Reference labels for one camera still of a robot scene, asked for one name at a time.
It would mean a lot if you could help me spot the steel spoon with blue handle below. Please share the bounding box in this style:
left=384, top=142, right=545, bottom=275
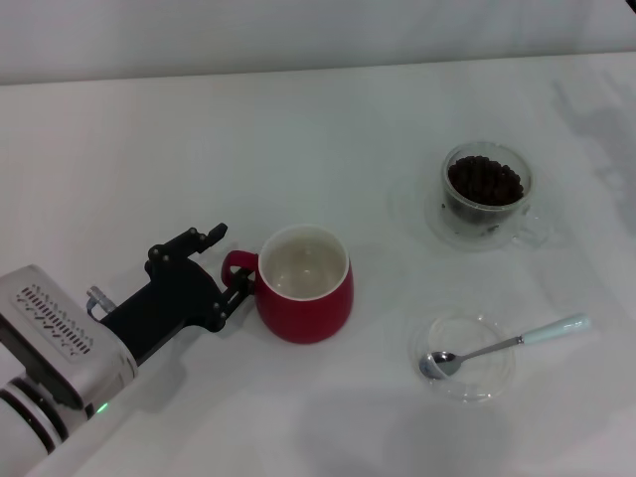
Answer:
left=418, top=313, right=592, bottom=382

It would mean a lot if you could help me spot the clear glass saucer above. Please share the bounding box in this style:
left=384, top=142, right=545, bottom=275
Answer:
left=423, top=193, right=536, bottom=253

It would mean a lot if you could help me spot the clear glass cup with handle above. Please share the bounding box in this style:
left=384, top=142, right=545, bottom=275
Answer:
left=441, top=141, right=552, bottom=248

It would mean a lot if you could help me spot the red ceramic mug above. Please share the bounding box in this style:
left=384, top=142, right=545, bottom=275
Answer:
left=220, top=224, right=355, bottom=344

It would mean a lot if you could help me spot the silver left arm cable plug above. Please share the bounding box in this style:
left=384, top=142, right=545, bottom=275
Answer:
left=84, top=285, right=116, bottom=322

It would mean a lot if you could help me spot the small clear glass dish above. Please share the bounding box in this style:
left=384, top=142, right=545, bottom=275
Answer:
left=407, top=312, right=517, bottom=403

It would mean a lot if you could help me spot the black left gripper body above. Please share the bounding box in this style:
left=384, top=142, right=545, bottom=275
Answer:
left=101, top=252, right=230, bottom=367

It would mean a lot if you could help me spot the coffee bean pile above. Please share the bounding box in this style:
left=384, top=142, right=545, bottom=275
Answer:
left=446, top=155, right=526, bottom=223

